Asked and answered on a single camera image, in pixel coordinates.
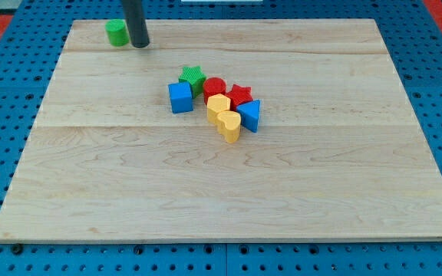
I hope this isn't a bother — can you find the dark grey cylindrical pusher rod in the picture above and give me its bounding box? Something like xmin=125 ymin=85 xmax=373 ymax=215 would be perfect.
xmin=120 ymin=0 xmax=150 ymax=48

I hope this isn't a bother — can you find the green star block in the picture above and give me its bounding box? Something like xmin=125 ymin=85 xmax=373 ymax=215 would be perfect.
xmin=178 ymin=66 xmax=206 ymax=99

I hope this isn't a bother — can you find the red star block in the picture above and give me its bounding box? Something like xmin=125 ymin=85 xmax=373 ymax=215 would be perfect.
xmin=225 ymin=84 xmax=253 ymax=111

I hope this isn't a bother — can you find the green cylinder block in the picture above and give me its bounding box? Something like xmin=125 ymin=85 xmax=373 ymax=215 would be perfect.
xmin=105 ymin=19 xmax=129 ymax=47

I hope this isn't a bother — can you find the blue cube block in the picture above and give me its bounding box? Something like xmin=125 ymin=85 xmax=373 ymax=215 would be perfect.
xmin=168 ymin=82 xmax=193 ymax=113

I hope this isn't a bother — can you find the red cylinder block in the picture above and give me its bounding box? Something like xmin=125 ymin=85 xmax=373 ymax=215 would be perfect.
xmin=203 ymin=77 xmax=226 ymax=104

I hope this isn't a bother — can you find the yellow hexagon block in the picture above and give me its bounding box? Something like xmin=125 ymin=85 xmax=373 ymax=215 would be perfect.
xmin=206 ymin=94 xmax=231 ymax=124

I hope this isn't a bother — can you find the yellow heart block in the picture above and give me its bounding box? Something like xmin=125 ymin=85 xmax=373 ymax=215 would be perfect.
xmin=216 ymin=110 xmax=241 ymax=143

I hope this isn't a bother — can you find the blue triangle block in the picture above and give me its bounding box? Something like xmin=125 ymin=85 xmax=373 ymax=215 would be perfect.
xmin=236 ymin=100 xmax=260 ymax=133

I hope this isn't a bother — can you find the light wooden board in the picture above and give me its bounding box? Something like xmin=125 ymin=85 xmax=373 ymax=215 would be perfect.
xmin=0 ymin=19 xmax=442 ymax=245

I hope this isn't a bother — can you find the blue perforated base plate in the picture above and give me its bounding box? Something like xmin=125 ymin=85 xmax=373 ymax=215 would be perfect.
xmin=0 ymin=0 xmax=442 ymax=275

